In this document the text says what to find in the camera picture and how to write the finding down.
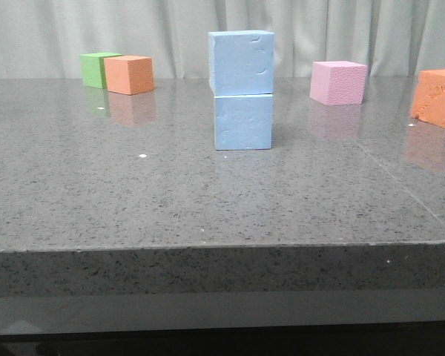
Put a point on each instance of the grey curtain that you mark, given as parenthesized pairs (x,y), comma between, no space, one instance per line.
(44,39)

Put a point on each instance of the green foam cube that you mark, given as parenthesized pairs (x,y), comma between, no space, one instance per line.
(93,69)

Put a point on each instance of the smooth orange foam cube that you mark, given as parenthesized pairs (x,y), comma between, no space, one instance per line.
(129,74)

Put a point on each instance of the smooth blue foam cube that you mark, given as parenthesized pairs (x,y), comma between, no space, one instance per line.
(243,122)

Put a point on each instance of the pink foam cube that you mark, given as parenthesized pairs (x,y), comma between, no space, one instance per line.
(338,82)

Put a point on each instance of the textured blue foam cube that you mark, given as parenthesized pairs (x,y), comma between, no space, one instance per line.
(241,62)

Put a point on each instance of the dented orange foam cube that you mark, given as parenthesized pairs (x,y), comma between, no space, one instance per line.
(429,99)

